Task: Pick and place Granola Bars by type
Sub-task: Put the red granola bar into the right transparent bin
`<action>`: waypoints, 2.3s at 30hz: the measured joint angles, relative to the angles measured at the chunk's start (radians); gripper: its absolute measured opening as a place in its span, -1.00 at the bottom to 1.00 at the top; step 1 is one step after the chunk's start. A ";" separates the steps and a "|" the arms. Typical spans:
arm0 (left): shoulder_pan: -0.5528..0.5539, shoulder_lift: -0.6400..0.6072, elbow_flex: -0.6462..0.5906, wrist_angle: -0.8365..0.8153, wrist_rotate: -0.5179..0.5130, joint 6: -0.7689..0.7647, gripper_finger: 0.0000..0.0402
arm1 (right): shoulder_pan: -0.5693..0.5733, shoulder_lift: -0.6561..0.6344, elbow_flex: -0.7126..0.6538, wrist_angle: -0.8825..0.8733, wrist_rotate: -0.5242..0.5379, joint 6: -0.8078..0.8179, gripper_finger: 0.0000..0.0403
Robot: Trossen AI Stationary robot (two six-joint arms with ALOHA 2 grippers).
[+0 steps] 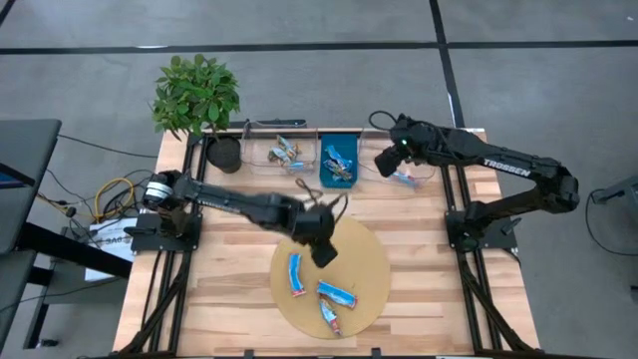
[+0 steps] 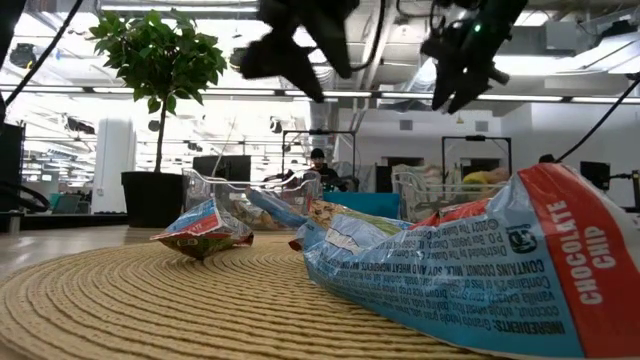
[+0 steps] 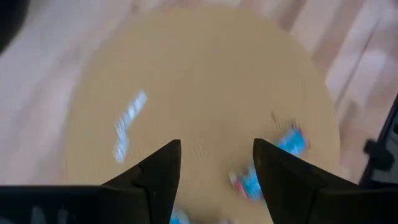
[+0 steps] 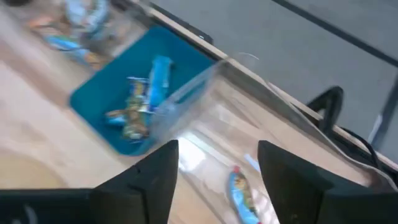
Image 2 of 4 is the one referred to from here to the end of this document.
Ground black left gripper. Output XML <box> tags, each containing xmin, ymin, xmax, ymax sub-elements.
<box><xmin>239</xmin><ymin>0</ymin><xmax>361</xmax><ymax>104</ymax></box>

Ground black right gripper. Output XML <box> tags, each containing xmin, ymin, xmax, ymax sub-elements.
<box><xmin>422</xmin><ymin>0</ymin><xmax>529</xmax><ymax>115</ymax></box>

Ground red white granola bar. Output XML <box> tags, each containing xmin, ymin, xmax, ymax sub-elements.
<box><xmin>409</xmin><ymin>197</ymin><xmax>494</xmax><ymax>231</ymax></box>

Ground green brown granola bar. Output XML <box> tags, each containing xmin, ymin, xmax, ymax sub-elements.
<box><xmin>307</xmin><ymin>199</ymin><xmax>401</xmax><ymax>234</ymax></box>

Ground chocolate chip granola bar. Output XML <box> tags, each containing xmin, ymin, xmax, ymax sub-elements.
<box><xmin>288</xmin><ymin>213</ymin><xmax>416</xmax><ymax>251</ymax></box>
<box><xmin>302</xmin><ymin>162</ymin><xmax>640</xmax><ymax>360</ymax></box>
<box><xmin>149</xmin><ymin>197</ymin><xmax>255</xmax><ymax>261</ymax></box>

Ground black monitor on arm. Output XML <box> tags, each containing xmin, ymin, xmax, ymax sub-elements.
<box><xmin>579</xmin><ymin>160</ymin><xmax>640</xmax><ymax>194</ymax></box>

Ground long ceiling light strip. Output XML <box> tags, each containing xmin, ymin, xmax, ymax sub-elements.
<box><xmin>0</xmin><ymin>85</ymin><xmax>640</xmax><ymax>105</ymax></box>

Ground clear plastic bin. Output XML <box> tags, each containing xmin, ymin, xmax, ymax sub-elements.
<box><xmin>392</xmin><ymin>169</ymin><xmax>509</xmax><ymax>224</ymax></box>
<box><xmin>181</xmin><ymin>168</ymin><xmax>323</xmax><ymax>232</ymax></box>

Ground black monitor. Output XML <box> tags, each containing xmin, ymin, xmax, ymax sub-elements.
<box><xmin>192</xmin><ymin>154</ymin><xmax>252</xmax><ymax>184</ymax></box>

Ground green leafy potted tree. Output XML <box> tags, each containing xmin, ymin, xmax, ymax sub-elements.
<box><xmin>88</xmin><ymin>8</ymin><xmax>229</xmax><ymax>174</ymax></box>

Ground teal blue box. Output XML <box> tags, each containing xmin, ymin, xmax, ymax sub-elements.
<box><xmin>322</xmin><ymin>192</ymin><xmax>401</xmax><ymax>221</ymax></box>

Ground black plant pot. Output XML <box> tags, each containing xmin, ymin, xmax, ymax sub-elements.
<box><xmin>121</xmin><ymin>171</ymin><xmax>185</xmax><ymax>229</ymax></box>

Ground teal chair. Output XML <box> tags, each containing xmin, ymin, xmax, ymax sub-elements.
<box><xmin>49</xmin><ymin>193</ymin><xmax>84</xmax><ymax>215</ymax></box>

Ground round woven straw placemat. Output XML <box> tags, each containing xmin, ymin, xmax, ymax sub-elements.
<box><xmin>0</xmin><ymin>232</ymin><xmax>501</xmax><ymax>360</ymax></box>

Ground black cabinet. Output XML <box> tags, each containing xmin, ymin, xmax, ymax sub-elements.
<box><xmin>0</xmin><ymin>122</ymin><xmax>26</xmax><ymax>214</ymax></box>

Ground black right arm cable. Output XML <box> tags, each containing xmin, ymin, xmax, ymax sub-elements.
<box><xmin>555</xmin><ymin>74</ymin><xmax>640</xmax><ymax>164</ymax></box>

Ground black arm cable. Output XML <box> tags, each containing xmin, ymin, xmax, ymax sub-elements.
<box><xmin>555</xmin><ymin>74</ymin><xmax>640</xmax><ymax>164</ymax></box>
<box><xmin>3</xmin><ymin>0</ymin><xmax>85</xmax><ymax>107</ymax></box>

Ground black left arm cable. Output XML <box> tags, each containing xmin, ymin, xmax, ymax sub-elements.
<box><xmin>3</xmin><ymin>0</ymin><xmax>85</xmax><ymax>107</ymax></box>

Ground black aluminium table frame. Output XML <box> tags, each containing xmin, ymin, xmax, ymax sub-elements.
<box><xmin>0</xmin><ymin>207</ymin><xmax>640</xmax><ymax>234</ymax></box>

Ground thick black hose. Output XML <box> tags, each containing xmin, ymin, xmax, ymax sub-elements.
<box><xmin>0</xmin><ymin>179</ymin><xmax>50</xmax><ymax>214</ymax></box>

